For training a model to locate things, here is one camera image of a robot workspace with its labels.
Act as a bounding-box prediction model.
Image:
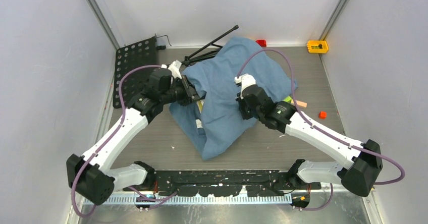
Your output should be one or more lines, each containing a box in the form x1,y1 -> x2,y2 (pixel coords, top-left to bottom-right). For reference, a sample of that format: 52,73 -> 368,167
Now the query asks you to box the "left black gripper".
160,75 -> 206,106

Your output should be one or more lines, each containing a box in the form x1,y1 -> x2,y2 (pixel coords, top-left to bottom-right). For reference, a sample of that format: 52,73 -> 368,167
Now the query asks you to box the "white pillow with yellow band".
195,100 -> 204,129

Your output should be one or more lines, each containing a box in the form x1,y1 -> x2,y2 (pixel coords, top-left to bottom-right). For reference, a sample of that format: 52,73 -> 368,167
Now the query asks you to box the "blue pillowcase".
169,37 -> 297,160

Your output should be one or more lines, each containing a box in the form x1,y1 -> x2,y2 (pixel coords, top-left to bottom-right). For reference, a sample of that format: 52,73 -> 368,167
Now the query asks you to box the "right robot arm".
236,83 -> 383,197

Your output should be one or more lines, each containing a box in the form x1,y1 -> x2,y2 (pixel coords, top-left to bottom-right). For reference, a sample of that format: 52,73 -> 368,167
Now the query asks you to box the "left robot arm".
66,65 -> 200,206

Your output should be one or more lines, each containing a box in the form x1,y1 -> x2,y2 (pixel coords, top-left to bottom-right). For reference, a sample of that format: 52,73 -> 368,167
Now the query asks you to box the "lime green block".
283,96 -> 293,103

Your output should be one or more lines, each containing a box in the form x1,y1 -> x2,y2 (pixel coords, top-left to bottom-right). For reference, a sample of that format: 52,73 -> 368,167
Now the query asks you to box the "tan wooden block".
290,100 -> 307,108

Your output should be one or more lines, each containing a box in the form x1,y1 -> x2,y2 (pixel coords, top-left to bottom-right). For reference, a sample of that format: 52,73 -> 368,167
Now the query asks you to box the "red toy brick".
255,40 -> 267,47

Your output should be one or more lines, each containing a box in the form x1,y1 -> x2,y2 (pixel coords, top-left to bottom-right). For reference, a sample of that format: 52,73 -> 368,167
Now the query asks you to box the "small orange cube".
318,111 -> 327,119

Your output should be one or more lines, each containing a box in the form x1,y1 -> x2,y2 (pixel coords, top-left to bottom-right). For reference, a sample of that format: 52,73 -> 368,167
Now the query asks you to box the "black perforated music stand tray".
112,36 -> 159,108

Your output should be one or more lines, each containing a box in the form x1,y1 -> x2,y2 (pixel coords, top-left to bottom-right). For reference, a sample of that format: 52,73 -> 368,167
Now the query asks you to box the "yellow toy block with knob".
306,40 -> 329,54

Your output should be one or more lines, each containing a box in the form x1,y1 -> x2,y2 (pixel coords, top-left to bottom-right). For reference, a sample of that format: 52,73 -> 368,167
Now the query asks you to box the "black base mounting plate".
133,170 -> 321,197

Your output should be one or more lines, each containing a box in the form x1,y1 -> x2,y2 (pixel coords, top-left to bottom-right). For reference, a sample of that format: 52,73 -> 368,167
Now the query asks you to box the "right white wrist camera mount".
234,74 -> 256,99

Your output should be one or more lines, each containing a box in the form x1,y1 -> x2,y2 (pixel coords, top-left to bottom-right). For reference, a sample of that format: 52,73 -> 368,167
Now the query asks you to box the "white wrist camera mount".
234,74 -> 256,99
161,60 -> 182,79

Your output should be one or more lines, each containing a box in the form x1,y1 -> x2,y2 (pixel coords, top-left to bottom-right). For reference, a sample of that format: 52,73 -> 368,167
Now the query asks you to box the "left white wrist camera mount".
161,60 -> 182,79

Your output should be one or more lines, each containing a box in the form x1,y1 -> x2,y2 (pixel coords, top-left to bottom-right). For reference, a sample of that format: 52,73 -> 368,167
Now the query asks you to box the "aluminium rail frame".
68,183 -> 385,223

